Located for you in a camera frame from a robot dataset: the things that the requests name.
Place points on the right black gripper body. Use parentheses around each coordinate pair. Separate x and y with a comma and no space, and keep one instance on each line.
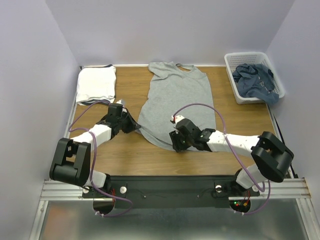
(177,141)

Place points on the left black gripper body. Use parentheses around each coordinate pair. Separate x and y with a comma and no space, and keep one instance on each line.
(125,121)

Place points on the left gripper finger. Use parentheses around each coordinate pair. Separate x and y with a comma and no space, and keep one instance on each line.
(131,128)
(133,122)

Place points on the grey tank top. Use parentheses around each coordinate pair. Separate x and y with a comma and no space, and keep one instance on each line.
(175,87)

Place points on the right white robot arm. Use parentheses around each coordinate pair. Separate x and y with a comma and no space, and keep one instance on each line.
(272,158)

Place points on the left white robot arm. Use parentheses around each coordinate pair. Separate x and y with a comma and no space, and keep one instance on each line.
(71,162)

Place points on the folded white tank top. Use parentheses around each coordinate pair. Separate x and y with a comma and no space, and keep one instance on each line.
(96,85)

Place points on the blue tank top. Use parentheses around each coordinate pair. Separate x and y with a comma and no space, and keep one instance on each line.
(256,81)

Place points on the white plastic basket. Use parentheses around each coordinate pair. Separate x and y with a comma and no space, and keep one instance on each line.
(232,60)

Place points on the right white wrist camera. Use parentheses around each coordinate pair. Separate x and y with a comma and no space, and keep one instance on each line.
(176,118)

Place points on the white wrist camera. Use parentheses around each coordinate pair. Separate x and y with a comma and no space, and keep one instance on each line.
(121,103)
(176,118)

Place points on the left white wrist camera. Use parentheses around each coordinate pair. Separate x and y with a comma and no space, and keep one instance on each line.
(121,103)

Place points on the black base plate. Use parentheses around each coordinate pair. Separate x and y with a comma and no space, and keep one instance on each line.
(186,191)

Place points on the aluminium frame rail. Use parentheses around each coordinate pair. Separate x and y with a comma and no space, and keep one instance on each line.
(287,214)

